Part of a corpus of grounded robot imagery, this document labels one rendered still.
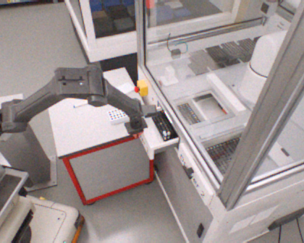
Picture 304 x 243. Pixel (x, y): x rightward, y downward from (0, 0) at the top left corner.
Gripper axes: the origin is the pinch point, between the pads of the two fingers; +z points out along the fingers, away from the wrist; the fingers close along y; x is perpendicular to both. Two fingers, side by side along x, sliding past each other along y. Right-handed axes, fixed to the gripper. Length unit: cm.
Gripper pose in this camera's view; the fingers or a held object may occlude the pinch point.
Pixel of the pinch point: (136, 136)
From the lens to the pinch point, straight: 132.2
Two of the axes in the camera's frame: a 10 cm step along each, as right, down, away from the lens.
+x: -3.7, -7.1, 5.9
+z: 0.0, 6.4, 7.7
